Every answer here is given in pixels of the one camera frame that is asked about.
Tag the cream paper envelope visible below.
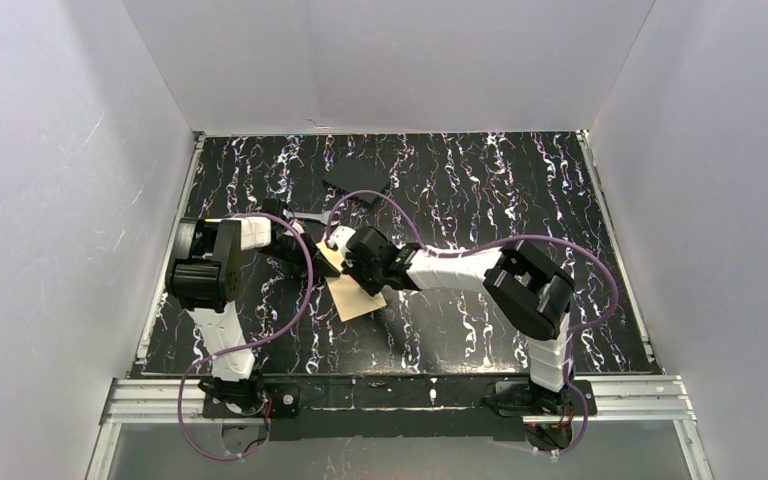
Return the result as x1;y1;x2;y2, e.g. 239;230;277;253
326;274;386;323

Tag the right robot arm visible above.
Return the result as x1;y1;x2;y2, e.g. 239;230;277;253
326;226;574;415

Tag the black ribbed block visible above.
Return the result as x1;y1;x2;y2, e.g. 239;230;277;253
322;158;390;205

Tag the silver open-end wrench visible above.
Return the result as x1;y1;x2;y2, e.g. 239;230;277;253
291;210;340;227

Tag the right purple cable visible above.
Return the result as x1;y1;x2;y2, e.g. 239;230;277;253
324;190;621;458

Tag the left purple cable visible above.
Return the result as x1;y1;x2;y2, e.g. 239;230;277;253
177;213;316;462

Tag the purple cable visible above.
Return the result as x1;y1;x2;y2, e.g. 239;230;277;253
324;190;621;458
177;213;316;462

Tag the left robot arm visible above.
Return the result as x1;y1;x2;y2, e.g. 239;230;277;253
165;198;339;415

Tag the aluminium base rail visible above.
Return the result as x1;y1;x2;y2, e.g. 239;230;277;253
88;373;712;479

